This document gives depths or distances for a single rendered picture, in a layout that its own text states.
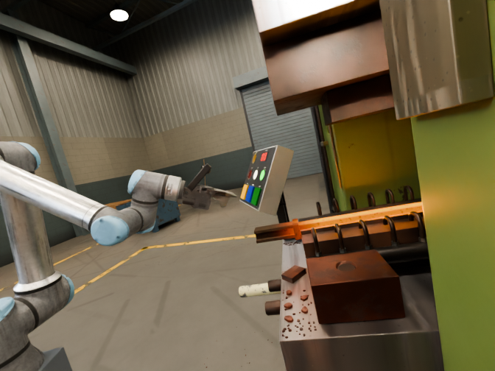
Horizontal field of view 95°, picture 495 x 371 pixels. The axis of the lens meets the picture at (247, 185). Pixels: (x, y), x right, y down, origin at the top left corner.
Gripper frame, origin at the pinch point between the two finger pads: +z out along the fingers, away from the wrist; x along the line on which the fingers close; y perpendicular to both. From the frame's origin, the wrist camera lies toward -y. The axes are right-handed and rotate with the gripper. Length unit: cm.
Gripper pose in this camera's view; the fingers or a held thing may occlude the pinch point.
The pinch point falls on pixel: (233, 193)
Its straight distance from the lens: 88.4
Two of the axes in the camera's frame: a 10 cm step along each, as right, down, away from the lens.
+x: 1.9, 0.9, -9.8
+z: 9.6, 1.9, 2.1
